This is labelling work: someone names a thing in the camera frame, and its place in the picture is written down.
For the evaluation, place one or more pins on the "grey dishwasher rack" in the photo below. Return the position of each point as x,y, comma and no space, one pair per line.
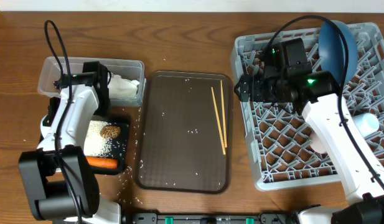
277,140

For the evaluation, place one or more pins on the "light blue cup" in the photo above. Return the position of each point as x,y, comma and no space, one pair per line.
366,123

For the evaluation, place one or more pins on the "white green wrapper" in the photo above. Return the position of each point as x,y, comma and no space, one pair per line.
121,88

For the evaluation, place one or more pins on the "wooden chopstick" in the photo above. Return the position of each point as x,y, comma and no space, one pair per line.
223,114
218,122

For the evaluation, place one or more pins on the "orange carrot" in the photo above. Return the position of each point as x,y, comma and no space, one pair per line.
105,163

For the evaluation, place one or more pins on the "large blue plate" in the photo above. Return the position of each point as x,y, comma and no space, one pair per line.
332,51

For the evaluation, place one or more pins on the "pink cup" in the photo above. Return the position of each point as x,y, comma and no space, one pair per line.
316,144

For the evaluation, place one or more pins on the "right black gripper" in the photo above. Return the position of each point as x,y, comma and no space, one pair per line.
259,80

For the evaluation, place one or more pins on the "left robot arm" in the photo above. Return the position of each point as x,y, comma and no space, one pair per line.
58,180

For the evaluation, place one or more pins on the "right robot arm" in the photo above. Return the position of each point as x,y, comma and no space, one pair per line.
288,78

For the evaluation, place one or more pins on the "clear plastic bin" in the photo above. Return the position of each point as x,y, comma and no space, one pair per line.
128,69

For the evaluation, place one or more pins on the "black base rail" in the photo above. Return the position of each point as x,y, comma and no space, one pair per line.
262,218

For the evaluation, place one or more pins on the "black tray bin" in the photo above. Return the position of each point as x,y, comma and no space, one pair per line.
82,144

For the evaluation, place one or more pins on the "white rice pile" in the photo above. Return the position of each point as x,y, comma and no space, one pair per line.
97,146

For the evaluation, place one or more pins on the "brown serving tray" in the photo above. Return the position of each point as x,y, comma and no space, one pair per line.
180,148

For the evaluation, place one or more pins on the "brown food scrap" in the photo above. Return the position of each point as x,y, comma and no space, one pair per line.
110,132

